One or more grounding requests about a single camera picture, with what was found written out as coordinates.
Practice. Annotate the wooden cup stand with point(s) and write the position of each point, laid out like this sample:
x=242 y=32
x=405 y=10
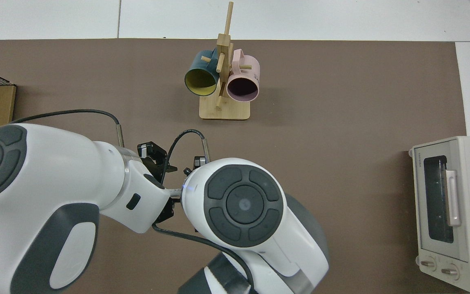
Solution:
x=225 y=110

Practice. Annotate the dark blue cup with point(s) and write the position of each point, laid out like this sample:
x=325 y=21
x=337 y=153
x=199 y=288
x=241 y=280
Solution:
x=196 y=65

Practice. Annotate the pink cup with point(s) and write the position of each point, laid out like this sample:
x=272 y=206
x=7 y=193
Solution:
x=251 y=65

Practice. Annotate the brown table cloth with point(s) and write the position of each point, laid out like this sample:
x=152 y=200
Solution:
x=341 y=102

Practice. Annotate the pale toaster oven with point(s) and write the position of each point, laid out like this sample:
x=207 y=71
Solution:
x=467 y=212

